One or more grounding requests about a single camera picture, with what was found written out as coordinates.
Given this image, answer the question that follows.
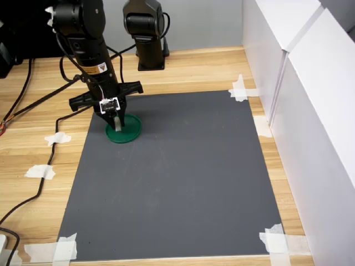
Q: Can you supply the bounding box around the white cable holder on arm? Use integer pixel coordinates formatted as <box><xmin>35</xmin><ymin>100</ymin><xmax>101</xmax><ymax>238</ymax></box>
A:
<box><xmin>45</xmin><ymin>6</ymin><xmax>56</xmax><ymax>28</ymax></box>

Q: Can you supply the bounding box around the dark grey mat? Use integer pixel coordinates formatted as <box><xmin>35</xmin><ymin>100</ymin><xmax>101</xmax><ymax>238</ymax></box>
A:
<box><xmin>57</xmin><ymin>90</ymin><xmax>285</xmax><ymax>262</ymax></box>

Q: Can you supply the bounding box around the black looped cable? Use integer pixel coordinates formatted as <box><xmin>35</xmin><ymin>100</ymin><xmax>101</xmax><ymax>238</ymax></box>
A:
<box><xmin>0</xmin><ymin>227</ymin><xmax>21</xmax><ymax>266</ymax></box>

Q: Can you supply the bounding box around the small wrist camera board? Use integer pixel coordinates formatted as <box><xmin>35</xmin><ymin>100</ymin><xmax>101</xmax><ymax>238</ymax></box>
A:
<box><xmin>99</xmin><ymin>96</ymin><xmax>122</xmax><ymax>115</ymax></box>

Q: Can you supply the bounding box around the black table cable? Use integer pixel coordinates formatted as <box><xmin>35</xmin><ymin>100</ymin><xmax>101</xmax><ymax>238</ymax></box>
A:
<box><xmin>2</xmin><ymin>79</ymin><xmax>77</xmax><ymax>122</ymax></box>
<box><xmin>0</xmin><ymin>57</ymin><xmax>33</xmax><ymax>136</ymax></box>

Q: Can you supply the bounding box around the black box device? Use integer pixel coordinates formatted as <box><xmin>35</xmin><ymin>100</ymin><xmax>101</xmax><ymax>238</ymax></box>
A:
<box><xmin>0</xmin><ymin>41</ymin><xmax>16</xmax><ymax>79</ymax></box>

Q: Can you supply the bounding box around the round green lid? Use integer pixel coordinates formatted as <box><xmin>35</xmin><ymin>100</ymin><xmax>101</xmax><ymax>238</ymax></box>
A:
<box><xmin>105</xmin><ymin>112</ymin><xmax>143</xmax><ymax>144</ymax></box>

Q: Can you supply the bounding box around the white partition panel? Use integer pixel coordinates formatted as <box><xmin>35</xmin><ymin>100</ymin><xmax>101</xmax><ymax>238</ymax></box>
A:
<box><xmin>241</xmin><ymin>0</ymin><xmax>325</xmax><ymax>131</ymax></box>
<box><xmin>268</xmin><ymin>8</ymin><xmax>355</xmax><ymax>266</ymax></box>

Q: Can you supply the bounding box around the black base power cable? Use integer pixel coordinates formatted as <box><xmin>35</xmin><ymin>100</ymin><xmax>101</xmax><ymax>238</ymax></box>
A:
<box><xmin>161</xmin><ymin>12</ymin><xmax>171</xmax><ymax>58</ymax></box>

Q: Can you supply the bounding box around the black camera cable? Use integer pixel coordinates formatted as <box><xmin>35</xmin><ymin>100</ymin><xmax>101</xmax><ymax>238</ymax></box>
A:
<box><xmin>0</xmin><ymin>45</ymin><xmax>125</xmax><ymax>226</ymax></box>

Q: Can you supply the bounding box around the white tape piece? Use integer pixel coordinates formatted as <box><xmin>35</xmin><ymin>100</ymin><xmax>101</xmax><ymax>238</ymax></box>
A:
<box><xmin>252</xmin><ymin>115</ymin><xmax>274</xmax><ymax>139</ymax></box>
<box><xmin>268</xmin><ymin>250</ymin><xmax>291</xmax><ymax>266</ymax></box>
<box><xmin>24</xmin><ymin>164</ymin><xmax>56</xmax><ymax>180</ymax></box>
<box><xmin>23</xmin><ymin>243</ymin><xmax>60</xmax><ymax>263</ymax></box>
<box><xmin>258</xmin><ymin>223</ymin><xmax>311</xmax><ymax>255</ymax></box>
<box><xmin>0</xmin><ymin>249</ymin><xmax>23</xmax><ymax>265</ymax></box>
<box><xmin>44</xmin><ymin>132</ymin><xmax>72</xmax><ymax>147</ymax></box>
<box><xmin>228</xmin><ymin>88</ymin><xmax>264</xmax><ymax>98</ymax></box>
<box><xmin>232</xmin><ymin>74</ymin><xmax>249</xmax><ymax>103</ymax></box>
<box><xmin>52</xmin><ymin>232</ymin><xmax>78</xmax><ymax>262</ymax></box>

